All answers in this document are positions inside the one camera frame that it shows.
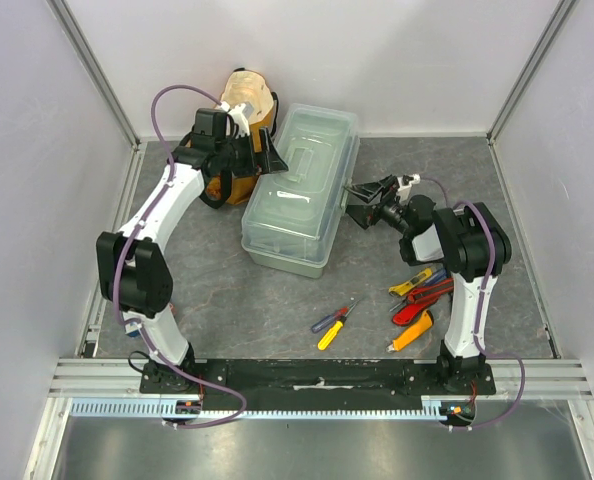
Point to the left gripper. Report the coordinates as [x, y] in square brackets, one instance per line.
[270, 159]

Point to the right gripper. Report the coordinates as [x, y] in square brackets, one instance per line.
[378, 201]

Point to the green toolbox with clear lid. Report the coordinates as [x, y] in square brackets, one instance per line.
[291, 219]

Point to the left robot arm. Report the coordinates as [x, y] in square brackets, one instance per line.
[133, 272]

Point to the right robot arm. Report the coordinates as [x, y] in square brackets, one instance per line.
[465, 239]

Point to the orange tote bag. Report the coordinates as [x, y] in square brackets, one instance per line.
[243, 85]

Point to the yellow utility knife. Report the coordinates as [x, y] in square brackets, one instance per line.
[404, 288]

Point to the red utility knife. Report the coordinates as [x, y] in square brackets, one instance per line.
[430, 292]

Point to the orange utility knife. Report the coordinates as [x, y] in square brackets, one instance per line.
[423, 322]

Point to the blue red box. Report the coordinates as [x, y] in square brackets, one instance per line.
[132, 329]

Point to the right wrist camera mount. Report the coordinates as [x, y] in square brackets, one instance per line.
[405, 185]

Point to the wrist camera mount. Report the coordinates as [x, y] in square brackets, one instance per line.
[405, 185]
[238, 115]

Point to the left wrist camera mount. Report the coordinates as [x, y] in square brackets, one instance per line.
[238, 115]

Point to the blue handled small screwdriver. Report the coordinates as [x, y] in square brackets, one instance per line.
[436, 277]

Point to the red handled pliers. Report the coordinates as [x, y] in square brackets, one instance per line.
[410, 313]

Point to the yellow handled screwdriver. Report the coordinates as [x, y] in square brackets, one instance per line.
[330, 335]

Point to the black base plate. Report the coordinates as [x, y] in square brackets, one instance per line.
[405, 376]

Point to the blue cable duct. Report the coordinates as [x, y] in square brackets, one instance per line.
[176, 409]

